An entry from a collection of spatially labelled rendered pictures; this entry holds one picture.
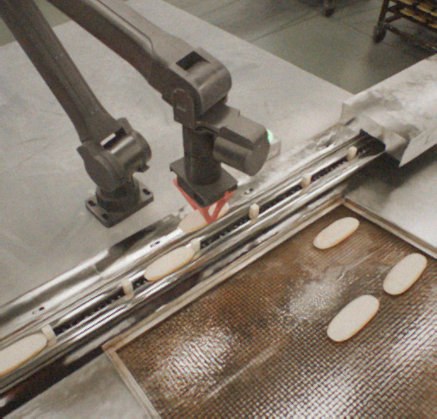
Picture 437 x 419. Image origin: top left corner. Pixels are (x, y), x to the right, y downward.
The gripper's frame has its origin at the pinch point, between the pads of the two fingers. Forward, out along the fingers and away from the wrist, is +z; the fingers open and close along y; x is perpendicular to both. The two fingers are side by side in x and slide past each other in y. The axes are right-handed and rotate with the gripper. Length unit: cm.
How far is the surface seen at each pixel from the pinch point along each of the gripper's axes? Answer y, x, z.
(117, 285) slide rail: 1.6, 17.4, 8.2
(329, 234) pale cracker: -15.3, -15.0, 2.3
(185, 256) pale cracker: -1.0, 5.1, 7.3
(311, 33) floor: 156, -205, 92
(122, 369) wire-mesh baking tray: -14.2, 24.6, 3.4
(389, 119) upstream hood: -1.9, -47.8, 1.1
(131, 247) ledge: 6.2, 11.7, 7.0
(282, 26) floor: 177, -197, 92
